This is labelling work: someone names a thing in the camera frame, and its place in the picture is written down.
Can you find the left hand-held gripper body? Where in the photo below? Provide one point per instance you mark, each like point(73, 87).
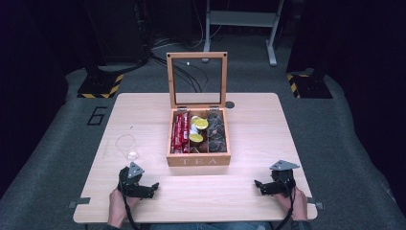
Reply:
point(132, 183)

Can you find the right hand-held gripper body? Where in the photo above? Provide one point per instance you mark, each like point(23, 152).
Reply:
point(282, 182)

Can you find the wooden tea box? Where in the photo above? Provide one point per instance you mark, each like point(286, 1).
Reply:
point(198, 159)

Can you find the red stick packet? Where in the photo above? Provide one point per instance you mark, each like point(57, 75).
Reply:
point(185, 131)
point(174, 135)
point(179, 132)

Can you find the brown capsule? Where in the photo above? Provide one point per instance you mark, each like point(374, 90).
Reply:
point(200, 147)

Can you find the small yellow-lid capsule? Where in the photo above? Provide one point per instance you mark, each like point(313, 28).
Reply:
point(196, 138)

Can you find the person's blue jeans legs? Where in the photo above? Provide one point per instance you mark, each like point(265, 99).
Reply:
point(210, 226)

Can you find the pile of dark capsules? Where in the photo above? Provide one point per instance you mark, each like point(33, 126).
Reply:
point(217, 132)

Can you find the white capsule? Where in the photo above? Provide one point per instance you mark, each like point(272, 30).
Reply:
point(193, 129)

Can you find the large yellow-lid capsule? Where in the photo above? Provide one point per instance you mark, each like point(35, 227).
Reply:
point(201, 123)

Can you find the dark round table grommet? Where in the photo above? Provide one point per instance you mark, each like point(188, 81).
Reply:
point(230, 104)

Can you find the black striped stand base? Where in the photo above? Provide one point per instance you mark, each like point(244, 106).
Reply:
point(100, 86)
point(311, 86)

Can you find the dark cabinet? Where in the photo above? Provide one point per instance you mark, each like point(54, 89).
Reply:
point(115, 28)

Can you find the white metal stand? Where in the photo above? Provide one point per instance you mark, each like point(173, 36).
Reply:
point(242, 18)

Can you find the grey metal table bracket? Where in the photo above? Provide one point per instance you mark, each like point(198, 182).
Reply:
point(315, 202)
point(79, 202)

